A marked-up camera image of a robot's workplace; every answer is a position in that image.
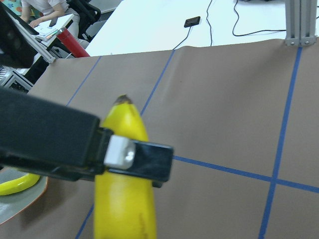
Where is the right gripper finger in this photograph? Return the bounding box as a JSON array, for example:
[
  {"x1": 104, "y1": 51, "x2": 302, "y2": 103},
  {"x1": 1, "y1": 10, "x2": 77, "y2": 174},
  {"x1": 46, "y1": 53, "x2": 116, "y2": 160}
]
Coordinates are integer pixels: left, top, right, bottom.
[{"x1": 0, "y1": 88, "x2": 173, "y2": 187}]

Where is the plain yellow banana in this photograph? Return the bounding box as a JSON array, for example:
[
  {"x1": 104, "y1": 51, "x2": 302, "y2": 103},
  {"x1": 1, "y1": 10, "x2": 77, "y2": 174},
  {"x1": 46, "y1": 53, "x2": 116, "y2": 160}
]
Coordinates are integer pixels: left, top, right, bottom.
[{"x1": 0, "y1": 173, "x2": 40, "y2": 196}]

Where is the yellow banana with brown tip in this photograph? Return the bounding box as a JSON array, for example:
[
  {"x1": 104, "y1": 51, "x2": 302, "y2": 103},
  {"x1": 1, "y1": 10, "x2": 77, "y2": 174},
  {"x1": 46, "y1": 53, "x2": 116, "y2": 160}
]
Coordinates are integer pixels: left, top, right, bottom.
[{"x1": 93, "y1": 95, "x2": 157, "y2": 239}]

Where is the grey square plate orange rim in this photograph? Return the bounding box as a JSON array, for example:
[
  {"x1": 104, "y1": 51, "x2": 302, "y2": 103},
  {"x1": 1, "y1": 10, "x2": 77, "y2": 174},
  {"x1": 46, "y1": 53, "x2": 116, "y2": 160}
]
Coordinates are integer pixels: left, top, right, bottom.
[{"x1": 0, "y1": 168, "x2": 48, "y2": 224}]

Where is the red cylinder bottle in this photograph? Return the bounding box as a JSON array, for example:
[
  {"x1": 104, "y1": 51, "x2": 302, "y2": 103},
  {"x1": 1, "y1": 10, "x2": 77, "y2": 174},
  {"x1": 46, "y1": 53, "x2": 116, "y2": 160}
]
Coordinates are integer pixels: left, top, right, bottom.
[{"x1": 56, "y1": 27, "x2": 90, "y2": 58}]

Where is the seated person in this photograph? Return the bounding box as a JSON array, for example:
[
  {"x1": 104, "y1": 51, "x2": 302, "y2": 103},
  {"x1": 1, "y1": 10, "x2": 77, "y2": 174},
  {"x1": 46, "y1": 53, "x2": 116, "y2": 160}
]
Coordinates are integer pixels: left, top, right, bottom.
[{"x1": 21, "y1": 0, "x2": 79, "y2": 28}]

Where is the small black phone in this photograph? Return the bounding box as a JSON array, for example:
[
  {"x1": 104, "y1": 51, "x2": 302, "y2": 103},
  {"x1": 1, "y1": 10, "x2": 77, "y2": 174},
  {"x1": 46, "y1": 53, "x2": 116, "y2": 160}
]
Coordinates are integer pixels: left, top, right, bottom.
[{"x1": 184, "y1": 16, "x2": 201, "y2": 28}]

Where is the grey aluminium frame post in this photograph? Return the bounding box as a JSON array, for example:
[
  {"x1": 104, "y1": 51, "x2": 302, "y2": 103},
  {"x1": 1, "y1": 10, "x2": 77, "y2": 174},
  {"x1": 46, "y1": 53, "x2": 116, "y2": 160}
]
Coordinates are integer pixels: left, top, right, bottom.
[{"x1": 285, "y1": 0, "x2": 317, "y2": 47}]

